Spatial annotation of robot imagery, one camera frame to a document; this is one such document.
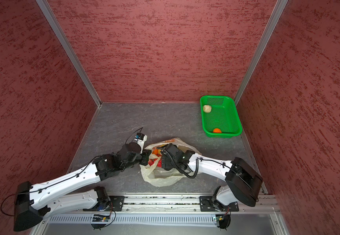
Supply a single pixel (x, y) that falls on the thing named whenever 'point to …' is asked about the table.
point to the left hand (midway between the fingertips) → (150, 155)
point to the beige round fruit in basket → (207, 108)
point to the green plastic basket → (219, 116)
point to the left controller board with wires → (104, 218)
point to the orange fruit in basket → (217, 130)
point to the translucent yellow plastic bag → (160, 176)
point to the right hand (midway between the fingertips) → (168, 165)
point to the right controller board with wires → (223, 221)
